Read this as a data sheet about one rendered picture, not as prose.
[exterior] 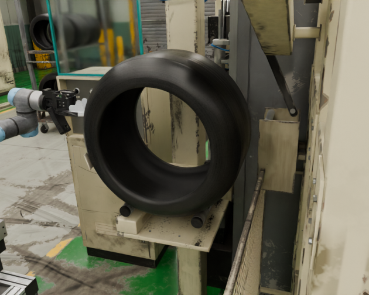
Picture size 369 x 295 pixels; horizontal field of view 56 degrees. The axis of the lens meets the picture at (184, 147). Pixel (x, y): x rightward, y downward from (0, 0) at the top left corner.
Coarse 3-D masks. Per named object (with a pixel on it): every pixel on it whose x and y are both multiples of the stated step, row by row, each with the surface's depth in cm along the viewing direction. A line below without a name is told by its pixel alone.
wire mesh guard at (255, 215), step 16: (256, 192) 121; (256, 208) 123; (256, 224) 130; (240, 240) 96; (256, 240) 135; (240, 256) 90; (256, 256) 145; (240, 272) 98; (256, 272) 149; (240, 288) 100; (256, 288) 157
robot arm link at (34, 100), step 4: (32, 92) 134; (36, 92) 134; (40, 92) 134; (32, 96) 133; (36, 96) 133; (40, 96) 133; (32, 100) 133; (36, 100) 132; (32, 104) 133; (36, 104) 133; (32, 108) 136; (36, 108) 134; (40, 108) 134
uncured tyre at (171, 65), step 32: (128, 64) 109; (160, 64) 105; (192, 64) 106; (96, 96) 114; (128, 96) 140; (192, 96) 103; (224, 96) 105; (96, 128) 117; (128, 128) 146; (224, 128) 104; (96, 160) 123; (128, 160) 147; (160, 160) 149; (224, 160) 108; (128, 192) 123; (160, 192) 141; (192, 192) 116; (224, 192) 115
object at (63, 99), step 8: (48, 88) 134; (48, 96) 132; (56, 96) 130; (64, 96) 128; (72, 96) 132; (40, 104) 132; (48, 104) 134; (56, 104) 130; (64, 104) 130; (72, 104) 134; (56, 112) 131
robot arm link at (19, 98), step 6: (12, 90) 136; (18, 90) 135; (24, 90) 136; (30, 90) 136; (12, 96) 135; (18, 96) 135; (24, 96) 134; (12, 102) 136; (18, 102) 135; (24, 102) 134; (18, 108) 136; (24, 108) 136; (30, 108) 136
